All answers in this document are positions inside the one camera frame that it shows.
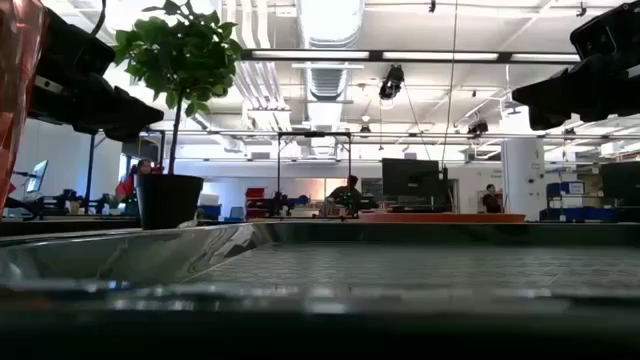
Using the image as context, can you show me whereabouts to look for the person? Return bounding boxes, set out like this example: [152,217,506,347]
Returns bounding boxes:
[114,158,154,216]
[481,183,504,215]
[326,174,365,218]

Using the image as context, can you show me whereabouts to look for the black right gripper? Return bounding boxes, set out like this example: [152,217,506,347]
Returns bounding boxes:
[511,49,640,131]

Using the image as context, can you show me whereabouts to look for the silver ventilation duct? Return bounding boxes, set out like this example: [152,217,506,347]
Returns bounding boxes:
[293,0,367,157]

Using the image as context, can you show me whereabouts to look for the black overhead light bar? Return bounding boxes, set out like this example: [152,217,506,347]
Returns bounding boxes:
[239,48,582,65]

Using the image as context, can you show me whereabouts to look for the black screen beside pillar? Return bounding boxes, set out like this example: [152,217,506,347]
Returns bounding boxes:
[599,160,640,207]

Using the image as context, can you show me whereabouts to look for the white round pillar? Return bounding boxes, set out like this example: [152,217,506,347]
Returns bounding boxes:
[500,137,547,222]

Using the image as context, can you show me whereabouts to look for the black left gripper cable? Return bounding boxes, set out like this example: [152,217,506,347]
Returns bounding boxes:
[89,0,108,37]

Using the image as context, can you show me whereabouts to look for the large black monitor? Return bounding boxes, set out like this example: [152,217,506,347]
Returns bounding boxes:
[381,157,450,212]

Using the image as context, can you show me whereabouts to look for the orange round plate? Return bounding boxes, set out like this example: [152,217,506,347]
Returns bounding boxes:
[357,212,527,224]

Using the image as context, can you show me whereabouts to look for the black background table frame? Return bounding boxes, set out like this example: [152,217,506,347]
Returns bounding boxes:
[82,128,167,217]

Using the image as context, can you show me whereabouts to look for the black hanging overhead camera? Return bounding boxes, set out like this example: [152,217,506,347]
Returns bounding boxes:
[377,64,406,102]

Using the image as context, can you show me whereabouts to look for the black background rig frame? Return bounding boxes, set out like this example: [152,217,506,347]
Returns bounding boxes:
[276,130,353,217]

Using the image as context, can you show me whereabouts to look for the red faceted plastic cup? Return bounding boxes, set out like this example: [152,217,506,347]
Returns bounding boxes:
[0,0,50,211]

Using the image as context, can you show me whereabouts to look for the green plant in black pot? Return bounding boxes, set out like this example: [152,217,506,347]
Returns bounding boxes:
[113,0,245,231]

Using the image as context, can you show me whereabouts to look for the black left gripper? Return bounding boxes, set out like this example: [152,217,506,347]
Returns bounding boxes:
[29,71,165,144]

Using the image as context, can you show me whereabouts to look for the dark green plastic tray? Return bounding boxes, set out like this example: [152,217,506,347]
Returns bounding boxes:
[0,221,640,360]

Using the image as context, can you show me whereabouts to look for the blue storage bin rack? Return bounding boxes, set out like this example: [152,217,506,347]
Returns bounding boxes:
[538,180,619,223]

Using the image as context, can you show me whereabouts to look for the red storage bin stack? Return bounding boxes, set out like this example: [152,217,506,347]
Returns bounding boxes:
[244,187,267,220]

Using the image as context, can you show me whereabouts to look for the small lit computer monitor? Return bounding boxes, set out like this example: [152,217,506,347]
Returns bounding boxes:
[25,159,50,195]

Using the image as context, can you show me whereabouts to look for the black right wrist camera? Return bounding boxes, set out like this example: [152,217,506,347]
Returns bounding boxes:
[569,1,640,61]

